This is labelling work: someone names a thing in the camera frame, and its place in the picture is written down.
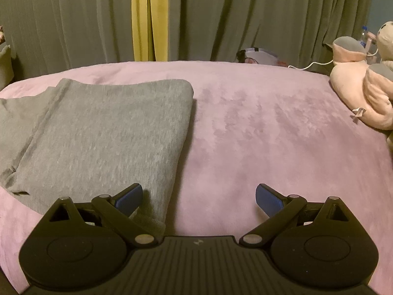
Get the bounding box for white cable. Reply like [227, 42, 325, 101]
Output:
[287, 48, 379, 70]

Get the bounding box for grey sweat pants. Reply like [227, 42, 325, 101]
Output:
[0, 78, 195, 231]

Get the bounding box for grey curtain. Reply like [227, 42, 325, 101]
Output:
[0, 0, 136, 79]
[167, 0, 374, 68]

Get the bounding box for pink grey plush toy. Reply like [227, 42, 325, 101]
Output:
[329, 21, 393, 130]

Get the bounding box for pink bed blanket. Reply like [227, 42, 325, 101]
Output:
[0, 60, 393, 295]

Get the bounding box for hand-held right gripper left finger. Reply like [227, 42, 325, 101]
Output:
[48, 183, 157, 248]

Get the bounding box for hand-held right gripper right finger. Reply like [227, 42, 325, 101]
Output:
[239, 183, 349, 248]

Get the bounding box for yellow curtain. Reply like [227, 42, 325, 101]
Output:
[131, 0, 169, 62]

